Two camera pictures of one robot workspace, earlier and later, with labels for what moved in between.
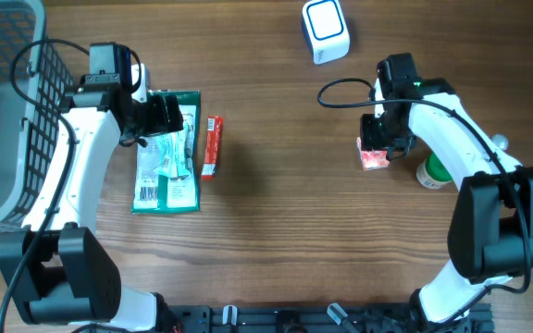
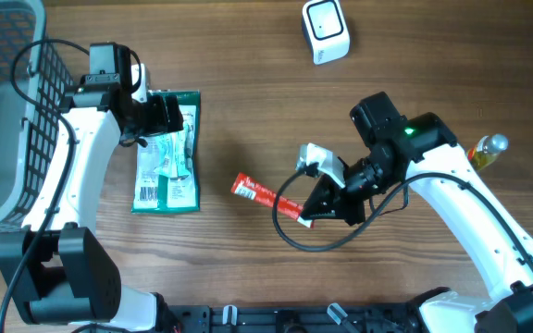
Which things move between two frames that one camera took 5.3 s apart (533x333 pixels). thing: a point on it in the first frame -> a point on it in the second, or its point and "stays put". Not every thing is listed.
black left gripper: (162, 124) stays put
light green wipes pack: (173, 159) stays put
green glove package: (155, 193) stays put
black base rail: (316, 318) stays put
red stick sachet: (212, 148) -> (253, 189)
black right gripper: (373, 142) -> (345, 202)
